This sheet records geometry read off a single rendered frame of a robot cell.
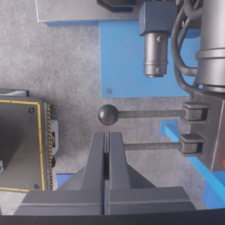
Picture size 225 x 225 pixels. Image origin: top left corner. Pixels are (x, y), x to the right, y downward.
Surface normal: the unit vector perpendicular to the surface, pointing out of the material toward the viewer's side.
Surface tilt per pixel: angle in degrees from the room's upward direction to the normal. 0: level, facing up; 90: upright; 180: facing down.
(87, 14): 0
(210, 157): 90
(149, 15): 0
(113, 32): 0
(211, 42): 71
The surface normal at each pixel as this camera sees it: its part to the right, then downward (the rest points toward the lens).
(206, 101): -1.00, 0.03
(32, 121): 0.02, 0.27
